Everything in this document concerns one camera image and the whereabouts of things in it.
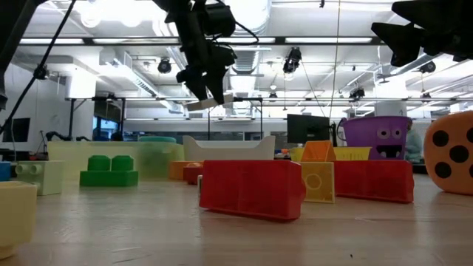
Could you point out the orange sloped block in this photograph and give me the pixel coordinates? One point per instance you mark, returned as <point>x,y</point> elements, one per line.
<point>318,152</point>

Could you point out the black background robot arm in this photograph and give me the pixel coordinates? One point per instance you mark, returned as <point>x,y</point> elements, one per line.
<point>55,136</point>

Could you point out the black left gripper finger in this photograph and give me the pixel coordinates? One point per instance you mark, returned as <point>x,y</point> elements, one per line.
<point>196,83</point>
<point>221,74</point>

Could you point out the black hanging camera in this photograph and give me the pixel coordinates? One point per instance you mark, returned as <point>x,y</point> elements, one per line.
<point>293,59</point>

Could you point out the black computer monitor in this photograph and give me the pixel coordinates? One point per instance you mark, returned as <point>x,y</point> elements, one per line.
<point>308,127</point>

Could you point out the yellow slotted plastic basket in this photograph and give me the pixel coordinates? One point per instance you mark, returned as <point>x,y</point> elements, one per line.
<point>351,153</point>

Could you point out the dark wall monitor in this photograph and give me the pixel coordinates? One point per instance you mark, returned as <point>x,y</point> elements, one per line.
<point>18,129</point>

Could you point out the long orange toy block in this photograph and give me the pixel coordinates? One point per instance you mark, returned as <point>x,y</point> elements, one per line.
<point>176,170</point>

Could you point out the yellow translucent plastic tray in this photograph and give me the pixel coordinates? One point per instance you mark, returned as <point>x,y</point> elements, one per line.
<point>74,159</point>

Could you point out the small yellow block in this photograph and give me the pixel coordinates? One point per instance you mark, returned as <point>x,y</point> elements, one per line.
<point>318,181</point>
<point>16,214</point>

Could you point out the blue rounded block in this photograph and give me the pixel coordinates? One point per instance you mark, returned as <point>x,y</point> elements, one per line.
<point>4,171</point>

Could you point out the person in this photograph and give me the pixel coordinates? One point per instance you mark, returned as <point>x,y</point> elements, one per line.
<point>414,144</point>

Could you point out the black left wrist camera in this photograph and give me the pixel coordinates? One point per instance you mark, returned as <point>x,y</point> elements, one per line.
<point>221,20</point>

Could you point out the silver ventilation duct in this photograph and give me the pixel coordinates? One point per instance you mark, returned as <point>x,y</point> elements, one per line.
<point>251,63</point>

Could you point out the purple bucket with face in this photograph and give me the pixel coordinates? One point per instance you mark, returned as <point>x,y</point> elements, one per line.
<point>358,140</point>

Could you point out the black ceiling spotlight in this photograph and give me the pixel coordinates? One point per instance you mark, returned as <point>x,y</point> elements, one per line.
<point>357,93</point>
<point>164,66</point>
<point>428,67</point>
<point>40,72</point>

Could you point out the black background table frame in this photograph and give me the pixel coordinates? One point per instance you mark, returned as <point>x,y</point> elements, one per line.
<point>261,118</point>

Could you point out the white plastic bin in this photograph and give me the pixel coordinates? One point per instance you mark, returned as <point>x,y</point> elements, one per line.
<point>229,153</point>

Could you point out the small light green block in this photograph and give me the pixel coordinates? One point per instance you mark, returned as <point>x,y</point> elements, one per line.
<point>46,179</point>

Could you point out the red two-stud block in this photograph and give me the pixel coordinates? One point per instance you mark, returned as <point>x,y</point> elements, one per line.
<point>373,181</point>
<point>251,188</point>

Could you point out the black overhead crossbar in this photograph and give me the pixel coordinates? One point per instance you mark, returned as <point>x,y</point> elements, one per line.
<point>281,40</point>

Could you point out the green two-stud block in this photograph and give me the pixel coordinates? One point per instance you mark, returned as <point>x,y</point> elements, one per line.
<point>109,179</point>

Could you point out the orange foam die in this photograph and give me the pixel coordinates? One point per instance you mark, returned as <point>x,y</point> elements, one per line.
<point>452,183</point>

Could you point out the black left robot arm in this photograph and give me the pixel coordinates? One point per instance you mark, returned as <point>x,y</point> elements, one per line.
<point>173,7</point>

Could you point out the small red block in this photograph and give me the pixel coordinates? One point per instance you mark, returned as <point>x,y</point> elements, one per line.
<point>192,175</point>

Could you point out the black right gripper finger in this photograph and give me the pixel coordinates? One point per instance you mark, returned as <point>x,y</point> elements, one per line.
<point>436,11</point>
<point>403,42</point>

